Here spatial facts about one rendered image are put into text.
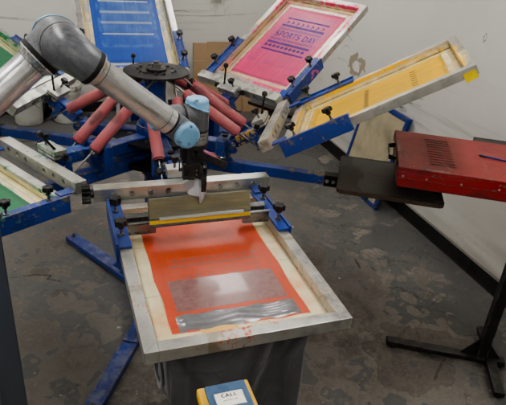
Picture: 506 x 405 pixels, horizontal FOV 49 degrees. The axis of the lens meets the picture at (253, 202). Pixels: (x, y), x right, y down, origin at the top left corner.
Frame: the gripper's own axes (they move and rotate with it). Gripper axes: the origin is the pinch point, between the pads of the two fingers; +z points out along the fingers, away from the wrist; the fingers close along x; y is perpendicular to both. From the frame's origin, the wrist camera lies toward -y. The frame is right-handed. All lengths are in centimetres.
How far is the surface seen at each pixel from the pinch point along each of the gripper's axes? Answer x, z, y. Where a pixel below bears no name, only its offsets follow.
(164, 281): 26.9, 14.0, 17.9
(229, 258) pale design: 18.9, 13.9, -5.4
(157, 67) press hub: -82, -24, 0
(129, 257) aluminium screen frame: 16.8, 10.4, 26.8
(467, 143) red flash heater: -28, -1, -134
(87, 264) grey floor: -130, 109, 35
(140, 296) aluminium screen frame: 37.3, 10.5, 26.7
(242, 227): 0.7, 13.8, -15.7
